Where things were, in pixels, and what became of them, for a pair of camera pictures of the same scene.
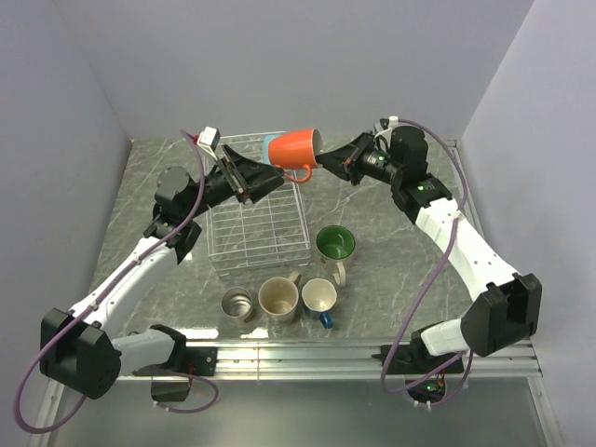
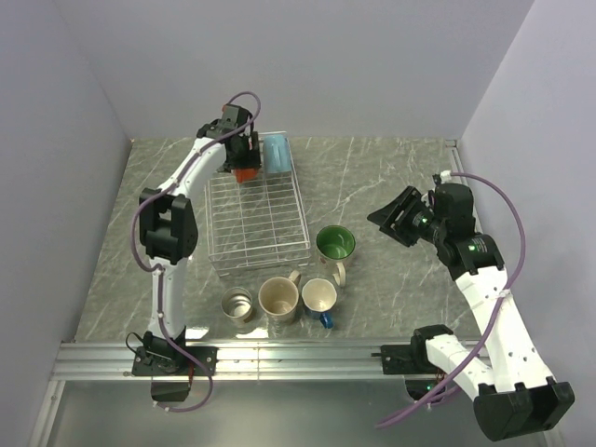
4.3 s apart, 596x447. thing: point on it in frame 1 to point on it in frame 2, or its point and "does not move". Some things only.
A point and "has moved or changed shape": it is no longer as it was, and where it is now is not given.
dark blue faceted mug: [318, 296] does not move
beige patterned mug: [277, 298] does not move
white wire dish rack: [269, 234] does not move
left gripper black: [254, 188] to [251, 158]
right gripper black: [345, 160] to [409, 200]
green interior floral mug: [335, 243] does not move
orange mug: [296, 150] has moved or changed shape
